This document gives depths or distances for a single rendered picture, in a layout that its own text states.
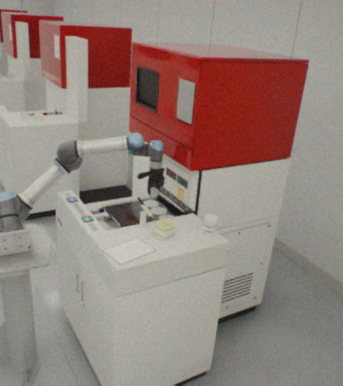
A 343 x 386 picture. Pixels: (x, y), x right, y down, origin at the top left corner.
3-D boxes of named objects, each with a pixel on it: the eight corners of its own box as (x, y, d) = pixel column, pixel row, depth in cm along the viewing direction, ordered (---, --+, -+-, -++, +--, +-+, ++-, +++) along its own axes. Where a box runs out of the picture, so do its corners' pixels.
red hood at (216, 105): (215, 124, 321) (225, 44, 297) (290, 158, 259) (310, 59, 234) (127, 131, 285) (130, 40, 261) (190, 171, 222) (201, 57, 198)
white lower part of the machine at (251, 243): (199, 257, 373) (209, 172, 339) (259, 312, 309) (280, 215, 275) (127, 276, 338) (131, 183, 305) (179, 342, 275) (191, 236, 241)
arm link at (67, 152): (51, 138, 219) (142, 127, 219) (56, 145, 230) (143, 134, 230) (52, 158, 216) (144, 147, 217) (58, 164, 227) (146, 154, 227)
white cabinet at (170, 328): (139, 289, 323) (144, 195, 290) (209, 379, 248) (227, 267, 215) (58, 312, 292) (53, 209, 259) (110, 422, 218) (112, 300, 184)
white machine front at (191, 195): (135, 183, 306) (137, 131, 289) (195, 234, 243) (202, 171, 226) (131, 183, 304) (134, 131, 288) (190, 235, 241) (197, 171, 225)
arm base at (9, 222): (-4, 233, 203) (-6, 214, 205) (-7, 239, 215) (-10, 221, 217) (28, 229, 211) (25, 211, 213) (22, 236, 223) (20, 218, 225)
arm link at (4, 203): (-9, 217, 209) (-13, 192, 212) (2, 221, 222) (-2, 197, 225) (14, 212, 209) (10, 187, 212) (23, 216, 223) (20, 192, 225)
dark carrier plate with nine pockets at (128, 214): (154, 198, 266) (154, 197, 266) (182, 221, 240) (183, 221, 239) (104, 207, 250) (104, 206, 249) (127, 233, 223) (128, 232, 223)
